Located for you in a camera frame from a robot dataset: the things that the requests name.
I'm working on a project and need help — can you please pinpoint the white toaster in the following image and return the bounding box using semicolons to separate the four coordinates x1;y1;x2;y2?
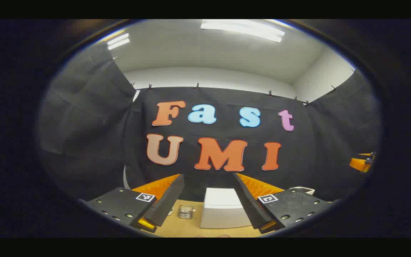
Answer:
289;186;315;196

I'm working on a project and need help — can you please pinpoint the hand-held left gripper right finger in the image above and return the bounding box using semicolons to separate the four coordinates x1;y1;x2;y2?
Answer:
232;173;334;235

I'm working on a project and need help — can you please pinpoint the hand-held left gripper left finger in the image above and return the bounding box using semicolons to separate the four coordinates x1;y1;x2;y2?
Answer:
79;174;185;233

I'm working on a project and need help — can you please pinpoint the white microwave oven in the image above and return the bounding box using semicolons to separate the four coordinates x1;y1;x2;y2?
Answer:
200;188;253;229

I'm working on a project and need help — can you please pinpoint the small glass jar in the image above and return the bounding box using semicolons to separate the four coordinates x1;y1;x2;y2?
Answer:
177;205;194;220

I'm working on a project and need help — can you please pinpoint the long ceiling light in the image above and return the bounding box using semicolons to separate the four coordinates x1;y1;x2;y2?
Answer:
107;33;130;50
201;20;285;43

